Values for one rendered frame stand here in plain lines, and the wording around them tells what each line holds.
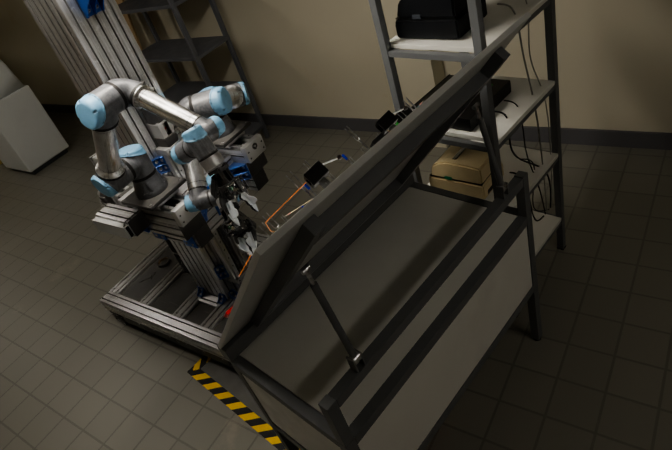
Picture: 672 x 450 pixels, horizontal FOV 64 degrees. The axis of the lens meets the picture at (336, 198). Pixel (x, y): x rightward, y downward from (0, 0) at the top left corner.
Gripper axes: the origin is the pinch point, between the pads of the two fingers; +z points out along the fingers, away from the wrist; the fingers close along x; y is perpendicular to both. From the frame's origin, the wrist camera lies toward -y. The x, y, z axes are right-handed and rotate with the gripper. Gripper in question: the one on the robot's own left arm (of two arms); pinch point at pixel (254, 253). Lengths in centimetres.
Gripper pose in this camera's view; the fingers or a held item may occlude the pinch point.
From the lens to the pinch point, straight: 202.4
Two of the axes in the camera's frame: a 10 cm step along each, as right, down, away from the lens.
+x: 8.1, -5.3, -2.4
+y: -3.6, -1.4, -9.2
